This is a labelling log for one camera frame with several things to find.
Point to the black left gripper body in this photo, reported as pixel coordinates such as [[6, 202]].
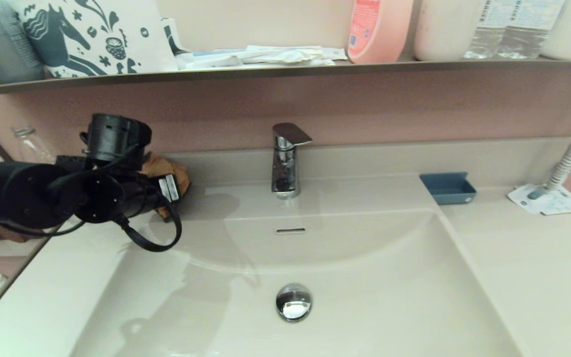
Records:
[[117, 139]]

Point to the chrome drain stopper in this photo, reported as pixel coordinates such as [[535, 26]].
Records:
[[294, 302]]

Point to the small white dark printed box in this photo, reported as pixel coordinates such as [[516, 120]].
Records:
[[174, 37]]

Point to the small white printed sachet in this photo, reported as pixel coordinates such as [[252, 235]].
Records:
[[335, 53]]

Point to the chrome faucet lever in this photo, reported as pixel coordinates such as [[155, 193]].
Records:
[[291, 134]]

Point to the white crumpled wrapper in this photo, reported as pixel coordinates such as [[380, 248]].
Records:
[[280, 55]]

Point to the white smooth jar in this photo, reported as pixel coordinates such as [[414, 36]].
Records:
[[444, 29]]

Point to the capless clear plastic bottle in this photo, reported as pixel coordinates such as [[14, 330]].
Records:
[[30, 144]]

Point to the blue soap dish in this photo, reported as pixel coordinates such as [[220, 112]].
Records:
[[450, 191]]

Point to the brown wall shelf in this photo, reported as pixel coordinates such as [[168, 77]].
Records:
[[216, 74]]

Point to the chrome faucet body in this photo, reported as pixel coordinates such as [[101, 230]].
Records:
[[285, 173]]

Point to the orange and grey cleaning cloth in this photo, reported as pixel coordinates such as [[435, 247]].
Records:
[[166, 166]]

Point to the pink detergent bottle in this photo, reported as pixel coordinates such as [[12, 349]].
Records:
[[379, 29]]

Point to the clear labelled water bottle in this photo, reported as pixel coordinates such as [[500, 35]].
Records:
[[486, 34], [528, 34]]

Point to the white bag with horse print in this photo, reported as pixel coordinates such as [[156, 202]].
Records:
[[97, 34]]

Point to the white blue flat packet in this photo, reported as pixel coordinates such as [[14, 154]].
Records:
[[211, 62]]

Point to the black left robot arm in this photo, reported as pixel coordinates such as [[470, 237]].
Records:
[[23, 196]]

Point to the white sink basin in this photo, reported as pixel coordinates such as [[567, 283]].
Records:
[[389, 277]]

